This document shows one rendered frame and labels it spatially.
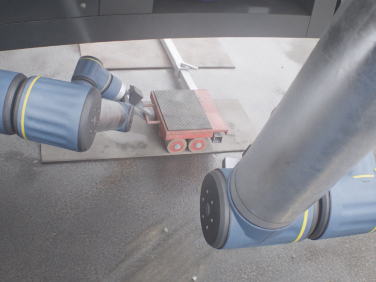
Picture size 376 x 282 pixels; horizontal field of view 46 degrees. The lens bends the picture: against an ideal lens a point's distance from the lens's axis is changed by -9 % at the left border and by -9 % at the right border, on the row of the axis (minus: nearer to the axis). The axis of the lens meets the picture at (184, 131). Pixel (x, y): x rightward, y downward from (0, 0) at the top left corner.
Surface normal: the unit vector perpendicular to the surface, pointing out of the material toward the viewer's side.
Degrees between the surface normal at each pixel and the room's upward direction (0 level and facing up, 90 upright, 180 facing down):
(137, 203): 0
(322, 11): 90
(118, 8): 90
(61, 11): 90
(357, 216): 68
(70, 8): 90
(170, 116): 0
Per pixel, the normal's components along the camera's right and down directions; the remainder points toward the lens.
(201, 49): 0.15, -0.77
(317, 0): 0.26, 0.63
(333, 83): -0.86, 0.33
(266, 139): -0.98, -0.06
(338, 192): 0.22, -0.41
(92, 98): 0.75, -0.40
